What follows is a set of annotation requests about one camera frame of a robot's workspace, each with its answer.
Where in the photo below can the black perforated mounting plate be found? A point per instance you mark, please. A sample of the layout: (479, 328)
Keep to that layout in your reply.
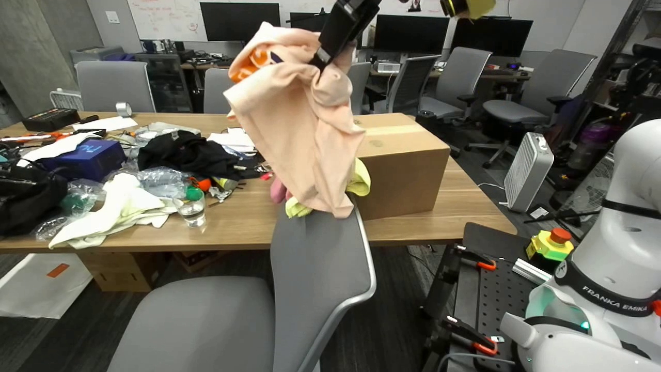
(469, 292)

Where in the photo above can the peach orange shirt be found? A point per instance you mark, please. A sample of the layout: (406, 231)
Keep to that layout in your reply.
(298, 113)

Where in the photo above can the black clothing pile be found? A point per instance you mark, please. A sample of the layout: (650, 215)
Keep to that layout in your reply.
(192, 153)

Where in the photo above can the pink cloth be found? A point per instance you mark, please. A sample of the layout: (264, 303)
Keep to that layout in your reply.
(278, 190)

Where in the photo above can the grey chair behind table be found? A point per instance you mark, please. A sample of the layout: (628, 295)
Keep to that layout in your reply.
(216, 85)

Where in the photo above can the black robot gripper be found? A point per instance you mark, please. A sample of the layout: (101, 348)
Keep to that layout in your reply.
(343, 25)

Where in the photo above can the white cloth on table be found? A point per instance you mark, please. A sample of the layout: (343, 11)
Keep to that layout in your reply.
(126, 203)

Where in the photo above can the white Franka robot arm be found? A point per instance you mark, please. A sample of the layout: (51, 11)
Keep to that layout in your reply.
(599, 311)

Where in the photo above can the black bag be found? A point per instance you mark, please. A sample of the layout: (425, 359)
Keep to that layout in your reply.
(27, 195)

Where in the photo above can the lime green shirt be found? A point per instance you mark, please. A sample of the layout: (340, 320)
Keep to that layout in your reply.
(357, 185)

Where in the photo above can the grey chair far left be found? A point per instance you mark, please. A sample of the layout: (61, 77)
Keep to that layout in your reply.
(106, 82)

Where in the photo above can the black computer monitor left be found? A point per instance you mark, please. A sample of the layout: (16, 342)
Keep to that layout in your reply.
(236, 21)

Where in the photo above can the blue box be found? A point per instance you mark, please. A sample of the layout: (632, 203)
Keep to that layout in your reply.
(92, 160)

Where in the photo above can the grey chair far right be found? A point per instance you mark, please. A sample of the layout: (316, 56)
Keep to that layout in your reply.
(539, 99)

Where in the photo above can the red emergency stop button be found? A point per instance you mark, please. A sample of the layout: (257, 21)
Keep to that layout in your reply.
(551, 245)

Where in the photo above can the grey mesh office chair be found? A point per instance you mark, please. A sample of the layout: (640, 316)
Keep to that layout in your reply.
(321, 265)

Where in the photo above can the brown cardboard box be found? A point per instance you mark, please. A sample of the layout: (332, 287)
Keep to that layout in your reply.
(406, 163)

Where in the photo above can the white space heater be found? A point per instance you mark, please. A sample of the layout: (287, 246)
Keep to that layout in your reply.
(528, 172)

